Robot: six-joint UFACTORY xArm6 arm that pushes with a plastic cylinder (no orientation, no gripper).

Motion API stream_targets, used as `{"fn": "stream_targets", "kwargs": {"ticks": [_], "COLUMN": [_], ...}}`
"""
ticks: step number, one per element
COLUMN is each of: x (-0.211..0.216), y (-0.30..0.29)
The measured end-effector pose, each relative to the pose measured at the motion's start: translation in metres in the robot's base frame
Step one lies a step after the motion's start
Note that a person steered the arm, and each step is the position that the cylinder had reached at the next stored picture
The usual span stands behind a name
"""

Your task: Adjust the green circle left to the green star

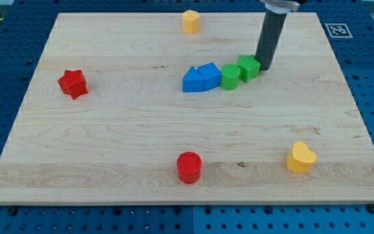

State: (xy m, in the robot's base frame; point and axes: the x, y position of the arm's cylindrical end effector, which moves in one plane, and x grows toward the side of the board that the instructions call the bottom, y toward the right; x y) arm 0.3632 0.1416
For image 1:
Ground green star block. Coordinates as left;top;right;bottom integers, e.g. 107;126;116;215
237;55;260;83

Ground yellow hexagon block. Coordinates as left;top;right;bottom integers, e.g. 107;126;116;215
182;10;199;34

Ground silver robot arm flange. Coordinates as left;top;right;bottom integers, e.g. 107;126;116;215
260;0;308;14

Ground yellow heart block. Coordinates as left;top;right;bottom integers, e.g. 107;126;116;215
286;141;318;173

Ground green circle block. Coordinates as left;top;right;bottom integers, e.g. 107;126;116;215
220;64;241;90

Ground red cylinder block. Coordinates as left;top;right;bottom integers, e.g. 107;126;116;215
176;151;203;184

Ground blue triangle block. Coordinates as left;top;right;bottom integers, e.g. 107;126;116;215
182;66;204;92

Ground wooden board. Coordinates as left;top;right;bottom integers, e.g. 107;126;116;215
0;12;374;206

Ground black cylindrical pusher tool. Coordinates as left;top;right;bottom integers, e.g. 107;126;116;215
255;10;287;71

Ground fiducial marker tag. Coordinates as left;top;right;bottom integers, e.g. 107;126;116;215
325;23;353;38

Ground red star block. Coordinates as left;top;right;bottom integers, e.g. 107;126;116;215
57;70;88;99

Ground blue pentagon block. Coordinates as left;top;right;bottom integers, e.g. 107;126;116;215
197;62;221;91

